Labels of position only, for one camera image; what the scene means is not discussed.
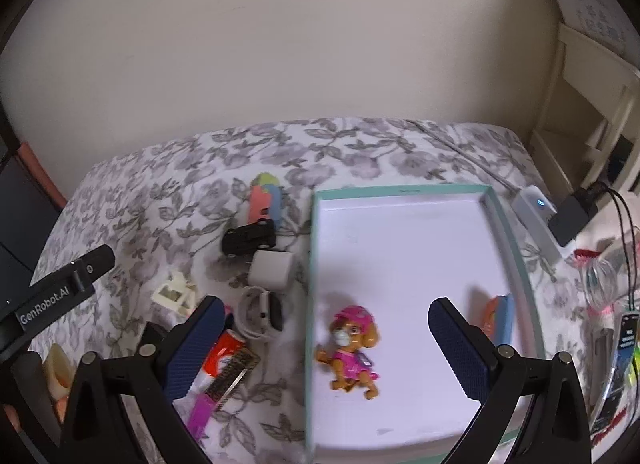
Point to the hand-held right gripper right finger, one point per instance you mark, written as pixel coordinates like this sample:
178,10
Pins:
456,344

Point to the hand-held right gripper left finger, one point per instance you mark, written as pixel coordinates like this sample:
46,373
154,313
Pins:
195,344

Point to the red white toothpaste tube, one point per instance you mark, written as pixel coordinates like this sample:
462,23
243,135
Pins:
225,351

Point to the pink brown dog toy figure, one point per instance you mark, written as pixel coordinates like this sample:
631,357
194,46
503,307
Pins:
350,359

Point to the orange blue plastic toy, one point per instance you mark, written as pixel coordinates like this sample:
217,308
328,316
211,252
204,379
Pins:
502,316

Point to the small white plastic piece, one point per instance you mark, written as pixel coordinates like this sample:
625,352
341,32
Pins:
167,296

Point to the cream plastic piece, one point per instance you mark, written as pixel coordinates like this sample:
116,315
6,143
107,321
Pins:
57,364

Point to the dark cabinet with orange edge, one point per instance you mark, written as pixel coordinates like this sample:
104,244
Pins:
25,209

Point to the white charger plug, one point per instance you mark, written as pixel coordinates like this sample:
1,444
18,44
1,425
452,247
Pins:
270,270

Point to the black toy car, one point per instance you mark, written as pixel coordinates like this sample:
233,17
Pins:
248,238

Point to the floral grey white blanket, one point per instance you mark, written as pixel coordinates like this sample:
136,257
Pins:
150,184

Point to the salmon green plastic toy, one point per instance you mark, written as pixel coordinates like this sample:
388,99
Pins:
260,201

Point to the white device with blue light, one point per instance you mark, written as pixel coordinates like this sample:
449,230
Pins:
532,204

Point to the clear plastic bottle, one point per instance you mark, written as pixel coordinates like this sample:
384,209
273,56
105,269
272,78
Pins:
605,279

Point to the red edged plastic package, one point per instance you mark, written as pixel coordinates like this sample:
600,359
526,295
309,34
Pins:
617,384

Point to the black power adapter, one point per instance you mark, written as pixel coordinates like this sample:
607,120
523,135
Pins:
570,219

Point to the white wooden chair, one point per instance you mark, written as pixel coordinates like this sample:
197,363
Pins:
575,59

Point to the white paper sheet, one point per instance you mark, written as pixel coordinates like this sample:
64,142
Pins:
595,9

